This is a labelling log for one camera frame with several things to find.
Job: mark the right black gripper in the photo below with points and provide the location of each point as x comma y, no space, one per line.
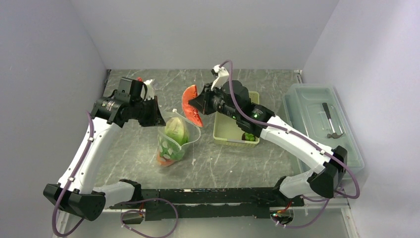
202,101

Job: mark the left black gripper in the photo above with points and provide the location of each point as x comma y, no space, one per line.
156,119

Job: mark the clear polka dot zip bag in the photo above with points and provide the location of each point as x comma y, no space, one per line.
194,131

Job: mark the green perforated plastic basket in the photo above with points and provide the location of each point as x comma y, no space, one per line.
226,132

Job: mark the green cabbage toy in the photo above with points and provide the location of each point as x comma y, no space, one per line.
175,135

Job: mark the orange peach toy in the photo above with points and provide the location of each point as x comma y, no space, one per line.
162,161

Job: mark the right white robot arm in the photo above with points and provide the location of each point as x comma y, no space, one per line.
325,163

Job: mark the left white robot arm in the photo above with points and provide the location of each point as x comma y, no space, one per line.
75,192

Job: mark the green grapes toy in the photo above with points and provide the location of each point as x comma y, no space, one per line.
248,137

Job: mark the clear plastic storage box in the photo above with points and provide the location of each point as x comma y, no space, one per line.
303,111

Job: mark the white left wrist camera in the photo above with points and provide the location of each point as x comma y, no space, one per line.
148,91

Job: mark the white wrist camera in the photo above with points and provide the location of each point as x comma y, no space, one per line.
221,76
148,91

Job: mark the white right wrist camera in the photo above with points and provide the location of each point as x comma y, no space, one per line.
221,76

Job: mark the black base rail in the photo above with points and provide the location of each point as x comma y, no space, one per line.
256,202

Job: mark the black handled hammer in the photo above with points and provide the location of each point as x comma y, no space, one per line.
334,134

